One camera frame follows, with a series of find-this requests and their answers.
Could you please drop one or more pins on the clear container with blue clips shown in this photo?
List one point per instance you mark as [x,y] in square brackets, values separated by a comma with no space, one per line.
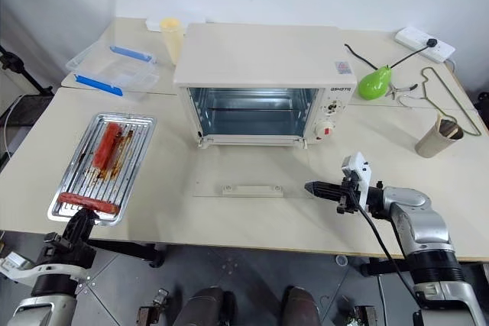
[114,74]

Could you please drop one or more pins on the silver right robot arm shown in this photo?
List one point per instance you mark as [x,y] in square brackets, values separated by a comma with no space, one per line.
[420,219]

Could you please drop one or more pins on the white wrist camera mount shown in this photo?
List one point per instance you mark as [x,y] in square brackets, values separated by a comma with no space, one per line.
[361,171]
[23,270]

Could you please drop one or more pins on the small round floor cap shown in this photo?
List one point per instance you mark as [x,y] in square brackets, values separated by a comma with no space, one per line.
[341,260]

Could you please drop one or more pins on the thin red sausage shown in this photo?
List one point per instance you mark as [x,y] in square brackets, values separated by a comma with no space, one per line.
[88,202]

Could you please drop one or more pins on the black table frame bar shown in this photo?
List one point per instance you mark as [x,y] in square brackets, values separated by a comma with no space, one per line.
[130,251]
[384,266]

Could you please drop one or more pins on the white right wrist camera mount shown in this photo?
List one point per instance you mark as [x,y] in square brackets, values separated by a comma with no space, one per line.
[361,171]

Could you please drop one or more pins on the silver metal baking tray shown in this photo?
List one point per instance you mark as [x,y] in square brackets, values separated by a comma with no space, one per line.
[131,173]

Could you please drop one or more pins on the white power strip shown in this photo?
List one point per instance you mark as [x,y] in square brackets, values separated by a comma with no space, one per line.
[424,44]

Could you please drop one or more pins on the tall cream plastic cup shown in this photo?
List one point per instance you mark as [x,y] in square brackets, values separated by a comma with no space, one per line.
[172,41]

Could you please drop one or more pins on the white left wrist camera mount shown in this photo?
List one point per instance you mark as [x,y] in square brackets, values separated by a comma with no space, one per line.
[23,270]

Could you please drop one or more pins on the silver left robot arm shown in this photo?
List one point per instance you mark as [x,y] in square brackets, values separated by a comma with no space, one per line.
[38,310]

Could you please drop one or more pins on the cream white toaster oven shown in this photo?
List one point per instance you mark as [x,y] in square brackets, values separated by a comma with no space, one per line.
[260,55]

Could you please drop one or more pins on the dark rounded shape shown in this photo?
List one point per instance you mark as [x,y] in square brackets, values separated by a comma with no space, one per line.
[302,308]
[208,308]

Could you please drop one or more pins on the dark object at room edge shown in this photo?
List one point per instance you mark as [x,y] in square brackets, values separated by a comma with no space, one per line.
[483,106]

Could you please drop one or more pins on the wooden sticks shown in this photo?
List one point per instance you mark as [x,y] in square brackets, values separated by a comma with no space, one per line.
[450,127]

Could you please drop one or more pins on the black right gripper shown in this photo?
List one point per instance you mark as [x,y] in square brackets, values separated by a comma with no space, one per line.
[349,193]

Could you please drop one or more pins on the oven knob with red mark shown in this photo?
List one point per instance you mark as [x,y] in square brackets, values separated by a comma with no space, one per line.
[326,130]

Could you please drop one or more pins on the beige paper cup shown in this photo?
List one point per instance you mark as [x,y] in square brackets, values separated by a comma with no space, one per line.
[433,142]

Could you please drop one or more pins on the small metal pliers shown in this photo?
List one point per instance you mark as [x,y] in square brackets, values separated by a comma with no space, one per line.
[399,89]

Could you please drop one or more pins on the thick red sausage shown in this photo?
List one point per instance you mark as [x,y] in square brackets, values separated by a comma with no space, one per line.
[108,146]

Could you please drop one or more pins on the black stand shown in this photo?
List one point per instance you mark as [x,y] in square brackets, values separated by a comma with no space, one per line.
[23,70]

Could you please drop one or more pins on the green pear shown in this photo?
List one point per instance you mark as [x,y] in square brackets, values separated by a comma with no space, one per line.
[373,84]

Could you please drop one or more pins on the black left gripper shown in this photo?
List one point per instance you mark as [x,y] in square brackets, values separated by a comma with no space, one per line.
[68,252]

